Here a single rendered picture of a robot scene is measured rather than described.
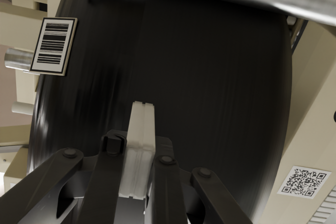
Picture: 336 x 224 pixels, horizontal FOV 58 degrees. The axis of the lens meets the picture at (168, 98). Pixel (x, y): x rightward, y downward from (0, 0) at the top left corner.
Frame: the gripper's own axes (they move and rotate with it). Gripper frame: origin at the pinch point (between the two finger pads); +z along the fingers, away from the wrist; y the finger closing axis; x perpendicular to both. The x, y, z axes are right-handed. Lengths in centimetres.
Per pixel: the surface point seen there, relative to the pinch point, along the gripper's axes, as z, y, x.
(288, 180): 30.4, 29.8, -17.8
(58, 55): 13.2, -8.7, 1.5
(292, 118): 30.2, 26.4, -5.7
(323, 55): 27.9, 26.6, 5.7
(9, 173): 68, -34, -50
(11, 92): 429, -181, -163
